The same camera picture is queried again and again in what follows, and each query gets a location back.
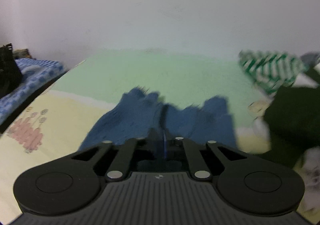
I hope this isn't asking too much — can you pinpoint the blue knit sweater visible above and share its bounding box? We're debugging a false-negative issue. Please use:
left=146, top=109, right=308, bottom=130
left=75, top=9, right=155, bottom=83
left=79, top=88, right=237, bottom=150

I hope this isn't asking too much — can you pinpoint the dark green garment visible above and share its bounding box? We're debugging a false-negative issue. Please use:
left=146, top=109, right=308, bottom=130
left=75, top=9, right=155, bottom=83
left=260, top=69, right=319, bottom=168

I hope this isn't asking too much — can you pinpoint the green white striped garment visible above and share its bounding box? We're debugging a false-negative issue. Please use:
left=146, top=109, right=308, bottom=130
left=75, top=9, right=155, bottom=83
left=239, top=50, right=309, bottom=96

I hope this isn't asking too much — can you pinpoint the blue white patterned cloth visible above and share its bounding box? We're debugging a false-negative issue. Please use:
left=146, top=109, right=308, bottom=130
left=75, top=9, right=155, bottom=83
left=1, top=58, right=66, bottom=123

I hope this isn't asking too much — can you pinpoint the black bag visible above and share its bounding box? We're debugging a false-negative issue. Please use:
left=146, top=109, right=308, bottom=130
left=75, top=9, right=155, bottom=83
left=0, top=43, right=23, bottom=98

